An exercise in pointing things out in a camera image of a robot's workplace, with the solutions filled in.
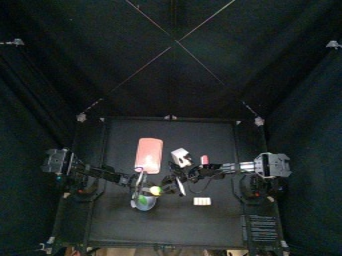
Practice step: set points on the yellow toy corn cob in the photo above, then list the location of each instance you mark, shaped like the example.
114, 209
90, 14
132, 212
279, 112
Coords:
155, 190

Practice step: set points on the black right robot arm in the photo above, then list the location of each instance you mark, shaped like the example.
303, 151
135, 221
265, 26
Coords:
248, 166

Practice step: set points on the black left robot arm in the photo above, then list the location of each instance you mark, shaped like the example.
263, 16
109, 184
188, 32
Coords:
94, 171

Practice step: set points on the grey bowl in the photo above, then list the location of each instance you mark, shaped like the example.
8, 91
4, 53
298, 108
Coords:
144, 205

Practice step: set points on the white knife block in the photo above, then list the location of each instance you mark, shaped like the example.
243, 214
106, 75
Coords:
180, 156

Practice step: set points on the white box with picture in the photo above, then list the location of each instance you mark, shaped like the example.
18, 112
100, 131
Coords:
201, 201

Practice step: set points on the red and white block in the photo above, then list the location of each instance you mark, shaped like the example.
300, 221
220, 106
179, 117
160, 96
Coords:
204, 160

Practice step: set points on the wooden cutting board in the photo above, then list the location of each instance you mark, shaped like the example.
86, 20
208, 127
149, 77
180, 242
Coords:
148, 155

